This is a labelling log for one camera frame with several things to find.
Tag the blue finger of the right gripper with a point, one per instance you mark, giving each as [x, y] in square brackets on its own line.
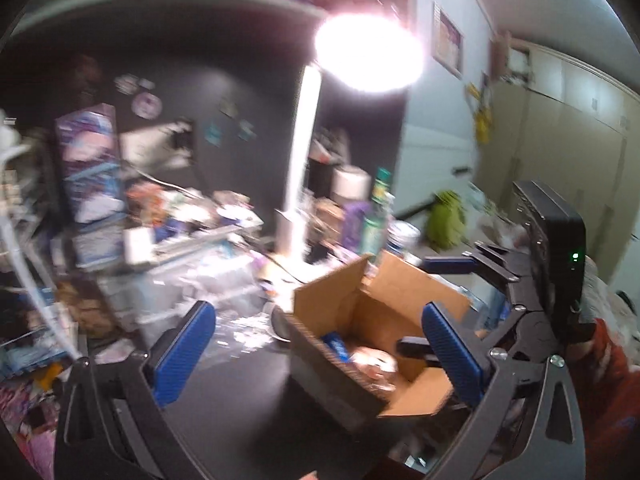
[459, 265]
[417, 348]

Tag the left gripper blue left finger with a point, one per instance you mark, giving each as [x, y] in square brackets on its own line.
[175, 355]

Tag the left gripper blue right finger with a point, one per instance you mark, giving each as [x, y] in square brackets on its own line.
[459, 351]

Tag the gold round badge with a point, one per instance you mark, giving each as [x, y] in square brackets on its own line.
[378, 366]

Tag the brown cardboard box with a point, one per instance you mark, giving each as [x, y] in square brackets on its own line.
[369, 313]

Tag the blue snack bar packet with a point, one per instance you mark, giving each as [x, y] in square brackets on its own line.
[337, 345]

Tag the green plush toy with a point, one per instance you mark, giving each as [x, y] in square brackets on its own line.
[445, 226]

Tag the white pill jar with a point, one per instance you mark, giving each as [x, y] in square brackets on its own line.
[402, 238]

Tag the clear holographic plastic bag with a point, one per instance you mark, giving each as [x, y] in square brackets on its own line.
[155, 300]

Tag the green glass bottle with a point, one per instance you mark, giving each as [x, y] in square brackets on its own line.
[375, 221]

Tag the purple comb package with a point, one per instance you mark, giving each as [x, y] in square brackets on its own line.
[351, 233]

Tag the white blue labelled box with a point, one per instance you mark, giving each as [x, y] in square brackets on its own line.
[99, 247]

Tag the blue Cinnamoroll storage box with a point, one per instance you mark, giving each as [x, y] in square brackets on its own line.
[95, 195]

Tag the white desk lamp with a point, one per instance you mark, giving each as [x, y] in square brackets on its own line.
[364, 65]

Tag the pink Melody storage box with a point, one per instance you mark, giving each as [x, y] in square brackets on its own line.
[87, 139]

